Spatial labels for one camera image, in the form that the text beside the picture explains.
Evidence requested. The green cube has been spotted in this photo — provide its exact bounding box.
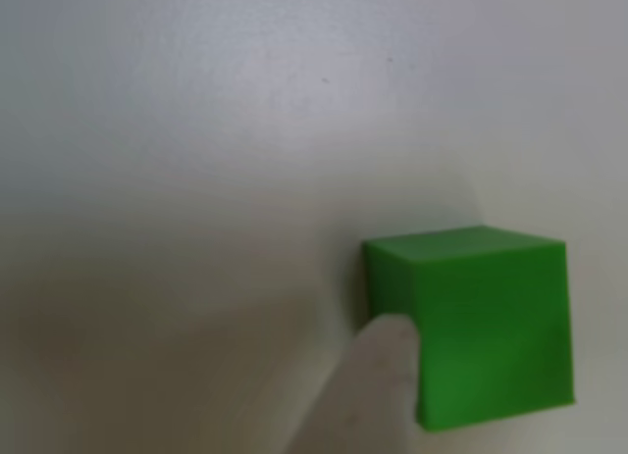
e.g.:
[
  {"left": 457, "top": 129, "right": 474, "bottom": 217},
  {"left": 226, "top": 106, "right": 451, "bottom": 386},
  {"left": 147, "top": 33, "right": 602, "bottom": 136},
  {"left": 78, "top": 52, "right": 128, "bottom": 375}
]
[{"left": 361, "top": 224, "right": 576, "bottom": 433}]

